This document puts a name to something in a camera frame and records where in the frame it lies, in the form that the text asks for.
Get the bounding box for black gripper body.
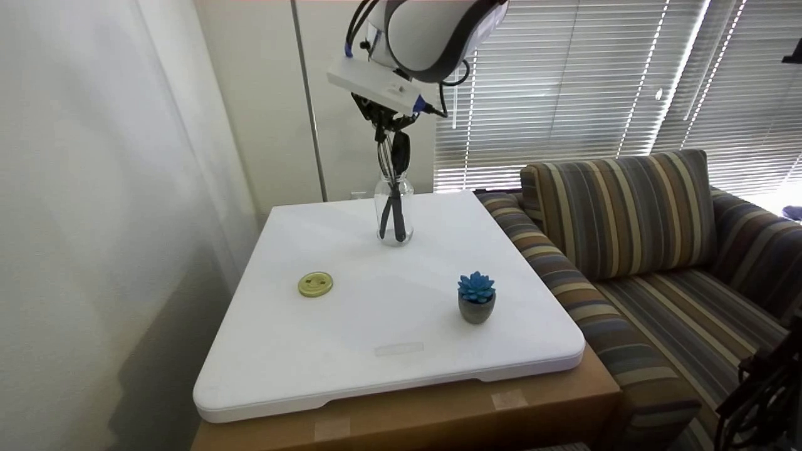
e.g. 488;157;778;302
353;96;417;130

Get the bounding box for metal whisk black handle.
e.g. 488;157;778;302
376;142;399;241

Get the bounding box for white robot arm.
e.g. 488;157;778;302
329;0;510;144

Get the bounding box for black spoon in jar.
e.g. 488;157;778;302
391;134;412;243

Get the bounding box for clear glass jar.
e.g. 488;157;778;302
373;179;414;247

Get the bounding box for yellow-green round lid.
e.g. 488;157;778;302
295;272;334;299

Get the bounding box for white window blinds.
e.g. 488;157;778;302
433;0;802;212

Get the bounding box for blue succulent in grey pot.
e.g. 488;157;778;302
458;272;497;327

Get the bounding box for white table board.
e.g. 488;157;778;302
194;193;587;425

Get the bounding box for striped sofa cushion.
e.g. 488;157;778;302
522;150;716;281

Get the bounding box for brown wooden table base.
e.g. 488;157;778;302
191;350;621;451

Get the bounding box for striped sofa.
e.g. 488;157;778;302
480;183;802;451

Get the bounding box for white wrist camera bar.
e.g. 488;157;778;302
325;58;426;115

